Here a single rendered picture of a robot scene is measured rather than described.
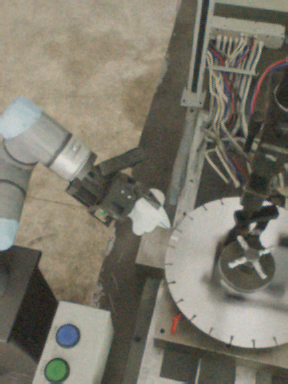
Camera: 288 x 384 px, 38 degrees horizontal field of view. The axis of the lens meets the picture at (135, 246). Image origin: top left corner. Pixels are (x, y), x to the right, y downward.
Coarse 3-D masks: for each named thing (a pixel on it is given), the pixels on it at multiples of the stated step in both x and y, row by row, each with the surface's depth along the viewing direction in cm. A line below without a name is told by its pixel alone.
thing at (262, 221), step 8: (264, 208) 82; (272, 208) 82; (240, 216) 81; (248, 216) 80; (256, 216) 81; (264, 216) 81; (272, 216) 81; (240, 224) 82; (256, 224) 85; (264, 224) 84
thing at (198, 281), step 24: (192, 216) 90; (216, 216) 90; (192, 240) 88; (216, 240) 87; (264, 240) 87; (192, 264) 85; (216, 264) 85; (192, 288) 83; (216, 288) 83; (264, 288) 83; (192, 312) 81; (216, 312) 81; (240, 312) 80; (264, 312) 80; (216, 336) 78; (240, 336) 78; (264, 336) 78
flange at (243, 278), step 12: (252, 240) 86; (228, 252) 85; (240, 252) 84; (228, 264) 84; (240, 264) 82; (264, 264) 84; (228, 276) 83; (240, 276) 83; (252, 276) 82; (240, 288) 82; (252, 288) 82
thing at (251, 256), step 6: (240, 240) 82; (246, 246) 81; (270, 246) 81; (246, 252) 80; (252, 252) 80; (258, 252) 80; (264, 252) 81; (240, 258) 80; (246, 258) 80; (252, 258) 80; (258, 258) 80; (234, 264) 80; (246, 264) 81; (252, 264) 81; (258, 264) 79; (258, 270) 79; (264, 276) 78
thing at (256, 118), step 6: (252, 114) 60; (258, 114) 59; (252, 120) 60; (258, 120) 59; (252, 126) 61; (258, 126) 60; (252, 132) 62; (252, 138) 63; (246, 144) 65; (246, 150) 66
